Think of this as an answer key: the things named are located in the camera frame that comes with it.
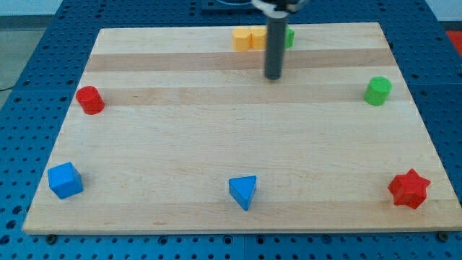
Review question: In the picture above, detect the light wooden board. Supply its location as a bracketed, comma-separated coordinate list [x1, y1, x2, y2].
[23, 22, 461, 235]

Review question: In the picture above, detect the blue triangle block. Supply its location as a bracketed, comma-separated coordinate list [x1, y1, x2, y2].
[228, 175, 257, 211]

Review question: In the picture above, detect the yellow block right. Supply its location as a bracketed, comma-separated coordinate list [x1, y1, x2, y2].
[250, 25, 267, 50]

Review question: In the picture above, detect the yellow hexagon block left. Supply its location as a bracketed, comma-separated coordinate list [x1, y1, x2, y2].
[232, 27, 251, 52]

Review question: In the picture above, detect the green block behind rod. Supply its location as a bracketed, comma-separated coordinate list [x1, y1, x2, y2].
[284, 27, 295, 48]

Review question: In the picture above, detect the grey cylindrical pointer rod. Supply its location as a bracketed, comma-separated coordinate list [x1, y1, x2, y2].
[264, 11, 289, 80]

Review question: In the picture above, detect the red cylinder block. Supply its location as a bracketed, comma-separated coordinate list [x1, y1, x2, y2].
[76, 86, 105, 115]

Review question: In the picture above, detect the green cylinder block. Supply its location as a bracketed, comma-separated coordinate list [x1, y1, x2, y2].
[363, 77, 393, 106]

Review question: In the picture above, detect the blue cube block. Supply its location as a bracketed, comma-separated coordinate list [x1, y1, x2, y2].
[47, 162, 84, 199]

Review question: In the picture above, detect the red star block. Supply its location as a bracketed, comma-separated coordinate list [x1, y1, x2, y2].
[388, 168, 431, 209]

